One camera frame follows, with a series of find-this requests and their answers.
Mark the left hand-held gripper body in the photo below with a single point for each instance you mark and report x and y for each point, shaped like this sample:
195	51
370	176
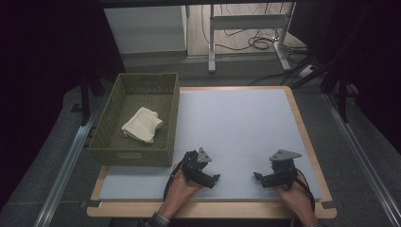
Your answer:
193	167

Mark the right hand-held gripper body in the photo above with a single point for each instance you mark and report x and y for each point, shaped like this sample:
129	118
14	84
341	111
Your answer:
283	173

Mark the cream printed cloth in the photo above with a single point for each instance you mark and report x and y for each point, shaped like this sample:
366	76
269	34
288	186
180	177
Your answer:
142	125

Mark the green woven basket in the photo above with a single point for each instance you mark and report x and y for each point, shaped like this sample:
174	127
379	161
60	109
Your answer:
104	129

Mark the person's left hand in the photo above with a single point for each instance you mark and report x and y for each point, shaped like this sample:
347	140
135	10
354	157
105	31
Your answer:
176	195

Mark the person's right hand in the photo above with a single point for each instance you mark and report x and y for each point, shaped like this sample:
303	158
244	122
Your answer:
299	201

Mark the black tape piece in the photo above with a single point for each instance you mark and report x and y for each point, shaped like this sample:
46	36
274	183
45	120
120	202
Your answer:
329	204
91	203

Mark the pale grey table mat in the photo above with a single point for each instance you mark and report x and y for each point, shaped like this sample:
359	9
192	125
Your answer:
239	126

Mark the black stand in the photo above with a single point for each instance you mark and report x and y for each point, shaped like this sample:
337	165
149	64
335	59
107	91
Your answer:
343	97
85	101

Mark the white power strip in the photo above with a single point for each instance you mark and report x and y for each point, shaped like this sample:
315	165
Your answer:
305	72

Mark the dark curtain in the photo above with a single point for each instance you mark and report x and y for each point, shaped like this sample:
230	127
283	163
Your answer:
375	63
41	78

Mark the white cabinet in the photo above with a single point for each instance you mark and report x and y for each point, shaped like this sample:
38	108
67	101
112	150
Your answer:
145	30

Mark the metal floor rail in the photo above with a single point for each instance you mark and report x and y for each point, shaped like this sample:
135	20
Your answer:
362	157
67	164

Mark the white metal desk frame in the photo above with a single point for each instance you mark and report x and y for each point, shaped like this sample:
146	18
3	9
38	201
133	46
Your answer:
246	22

